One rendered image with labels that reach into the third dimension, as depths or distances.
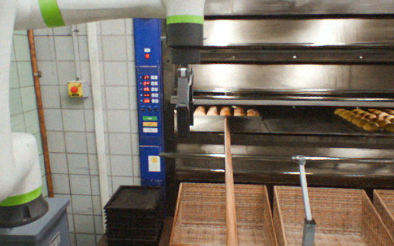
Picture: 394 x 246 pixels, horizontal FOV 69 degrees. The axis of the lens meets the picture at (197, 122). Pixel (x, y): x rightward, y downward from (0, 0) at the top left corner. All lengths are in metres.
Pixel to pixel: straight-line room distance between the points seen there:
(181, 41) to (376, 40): 1.41
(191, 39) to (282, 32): 1.14
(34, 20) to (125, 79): 1.07
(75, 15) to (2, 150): 0.37
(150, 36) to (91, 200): 1.19
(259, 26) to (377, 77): 0.75
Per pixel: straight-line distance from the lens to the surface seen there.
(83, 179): 2.17
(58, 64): 2.04
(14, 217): 0.98
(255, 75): 1.78
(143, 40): 1.79
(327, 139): 1.94
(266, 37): 1.77
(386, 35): 1.98
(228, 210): 0.93
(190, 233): 1.91
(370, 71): 1.97
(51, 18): 0.86
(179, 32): 0.71
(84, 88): 1.92
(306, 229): 1.43
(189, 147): 1.89
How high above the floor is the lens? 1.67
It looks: 13 degrees down
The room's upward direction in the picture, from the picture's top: straight up
